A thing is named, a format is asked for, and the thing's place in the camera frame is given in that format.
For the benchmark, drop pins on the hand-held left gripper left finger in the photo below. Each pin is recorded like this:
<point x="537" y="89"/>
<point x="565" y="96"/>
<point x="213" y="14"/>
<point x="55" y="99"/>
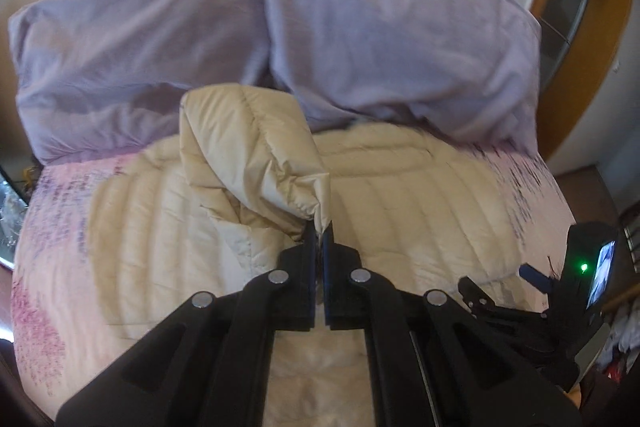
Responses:
<point x="313" y="257"/>

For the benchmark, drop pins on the wooden door frame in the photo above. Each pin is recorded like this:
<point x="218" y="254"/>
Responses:
<point x="600" y="72"/>

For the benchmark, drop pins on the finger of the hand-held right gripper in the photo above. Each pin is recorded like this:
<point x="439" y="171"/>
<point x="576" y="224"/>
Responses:
<point x="482" y="304"/>
<point x="531" y="274"/>

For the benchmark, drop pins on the floral bed sheet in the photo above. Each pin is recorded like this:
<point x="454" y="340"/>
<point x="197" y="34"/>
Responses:
<point x="45" y="257"/>

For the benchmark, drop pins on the cream quilted down blanket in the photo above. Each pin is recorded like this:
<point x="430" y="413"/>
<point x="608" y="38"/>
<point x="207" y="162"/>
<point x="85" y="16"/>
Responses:
<point x="240" y="147"/>

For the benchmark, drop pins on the purple pillow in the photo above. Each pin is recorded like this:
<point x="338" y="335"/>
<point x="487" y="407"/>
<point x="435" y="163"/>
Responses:
<point x="390" y="17"/>
<point x="125" y="32"/>

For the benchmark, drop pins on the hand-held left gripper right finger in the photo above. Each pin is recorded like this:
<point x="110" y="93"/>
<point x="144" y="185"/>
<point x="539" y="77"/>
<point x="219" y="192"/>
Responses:
<point x="328" y="267"/>

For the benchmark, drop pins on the cluttered bedside shelf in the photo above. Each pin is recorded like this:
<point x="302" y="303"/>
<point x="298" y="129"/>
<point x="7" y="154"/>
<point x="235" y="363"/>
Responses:
<point x="11" y="217"/>

